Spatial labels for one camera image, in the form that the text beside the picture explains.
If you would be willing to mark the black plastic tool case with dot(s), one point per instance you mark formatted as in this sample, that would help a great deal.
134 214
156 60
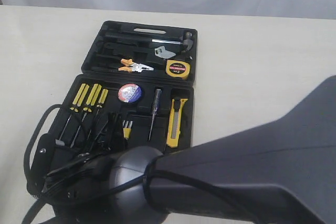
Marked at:
140 111

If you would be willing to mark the clear voltage tester screwdriver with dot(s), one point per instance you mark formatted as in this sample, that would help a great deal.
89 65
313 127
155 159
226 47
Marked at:
155 107

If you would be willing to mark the yellow tape measure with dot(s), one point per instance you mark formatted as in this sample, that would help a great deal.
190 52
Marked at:
178 69

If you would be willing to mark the large yellow black screwdriver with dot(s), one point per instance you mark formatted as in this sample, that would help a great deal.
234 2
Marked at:
75 106

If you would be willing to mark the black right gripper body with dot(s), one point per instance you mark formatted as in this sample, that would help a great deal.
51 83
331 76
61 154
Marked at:
80 191

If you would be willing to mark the claw hammer black handle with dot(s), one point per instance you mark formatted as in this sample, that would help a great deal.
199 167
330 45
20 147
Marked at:
187 42

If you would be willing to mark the orange black combination pliers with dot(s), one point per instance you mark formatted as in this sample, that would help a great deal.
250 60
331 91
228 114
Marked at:
115 63

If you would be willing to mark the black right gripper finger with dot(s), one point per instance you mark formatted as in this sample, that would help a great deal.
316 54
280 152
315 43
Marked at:
118 132
107 128

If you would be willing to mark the black electrical tape roll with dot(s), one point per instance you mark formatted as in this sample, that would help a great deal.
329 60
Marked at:
130 93

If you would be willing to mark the yellow black utility knife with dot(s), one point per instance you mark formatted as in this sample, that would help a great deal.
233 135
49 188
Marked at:
173 131

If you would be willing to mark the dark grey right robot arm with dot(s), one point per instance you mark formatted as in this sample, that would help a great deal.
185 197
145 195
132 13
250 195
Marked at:
279 172

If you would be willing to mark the adjustable wrench steel head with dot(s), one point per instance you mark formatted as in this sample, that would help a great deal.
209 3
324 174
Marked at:
130 50

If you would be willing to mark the hex key set yellow holder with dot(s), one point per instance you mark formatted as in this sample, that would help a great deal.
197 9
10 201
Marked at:
127 127

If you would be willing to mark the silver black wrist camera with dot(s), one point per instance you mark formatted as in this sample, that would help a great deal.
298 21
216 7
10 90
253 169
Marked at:
43 157

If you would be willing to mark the small yellow black screwdriver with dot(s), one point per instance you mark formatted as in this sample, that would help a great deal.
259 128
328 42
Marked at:
101 102

